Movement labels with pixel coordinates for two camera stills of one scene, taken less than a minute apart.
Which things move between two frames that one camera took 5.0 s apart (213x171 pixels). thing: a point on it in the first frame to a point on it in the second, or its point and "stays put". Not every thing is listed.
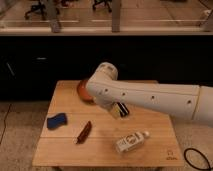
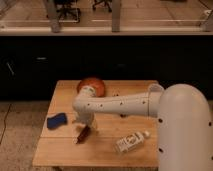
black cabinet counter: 31,65 stays put
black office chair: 37,8 to 68,11
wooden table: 75,134 stays put
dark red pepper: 84,133 stays put
